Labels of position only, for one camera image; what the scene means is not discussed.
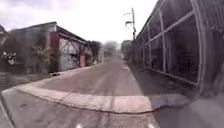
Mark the building with wire mesh fence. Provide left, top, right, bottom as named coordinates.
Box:
left=131, top=0, right=224, bottom=98

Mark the pale concrete strip across road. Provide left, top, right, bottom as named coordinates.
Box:
left=14, top=83, right=191, bottom=115

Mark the grey asphalt road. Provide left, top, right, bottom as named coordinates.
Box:
left=0, top=56, right=224, bottom=128

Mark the dark tree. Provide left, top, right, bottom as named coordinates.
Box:
left=87, top=39, right=103, bottom=64
left=120, top=39, right=134, bottom=61

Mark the utility pole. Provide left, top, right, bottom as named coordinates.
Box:
left=123, top=7, right=138, bottom=41

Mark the green bush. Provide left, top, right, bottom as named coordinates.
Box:
left=31, top=45, right=53, bottom=74

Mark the building with metal gate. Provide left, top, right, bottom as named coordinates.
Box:
left=6, top=21, right=94, bottom=74

